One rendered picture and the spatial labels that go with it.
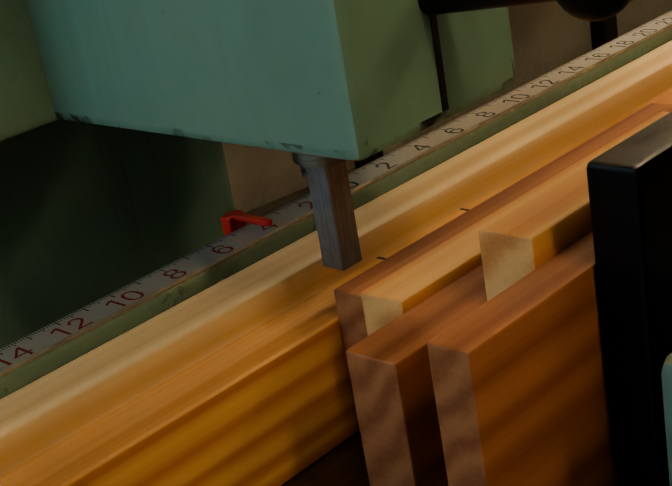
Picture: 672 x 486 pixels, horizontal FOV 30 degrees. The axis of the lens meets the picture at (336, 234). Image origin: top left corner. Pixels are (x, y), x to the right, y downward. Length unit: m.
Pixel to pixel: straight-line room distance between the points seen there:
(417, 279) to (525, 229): 0.04
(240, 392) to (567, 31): 3.66
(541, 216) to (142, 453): 0.12
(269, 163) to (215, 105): 2.92
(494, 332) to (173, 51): 0.12
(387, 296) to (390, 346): 0.02
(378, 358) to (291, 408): 0.06
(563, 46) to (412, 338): 3.66
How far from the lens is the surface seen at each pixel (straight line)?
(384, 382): 0.32
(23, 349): 0.36
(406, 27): 0.32
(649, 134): 0.33
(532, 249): 0.32
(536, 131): 0.48
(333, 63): 0.31
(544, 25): 3.90
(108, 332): 0.37
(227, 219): 0.41
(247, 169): 3.23
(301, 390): 0.37
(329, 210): 0.37
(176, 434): 0.34
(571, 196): 0.34
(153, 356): 0.36
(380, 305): 0.35
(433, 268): 0.36
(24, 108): 0.41
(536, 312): 0.30
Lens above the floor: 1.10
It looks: 21 degrees down
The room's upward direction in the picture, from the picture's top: 10 degrees counter-clockwise
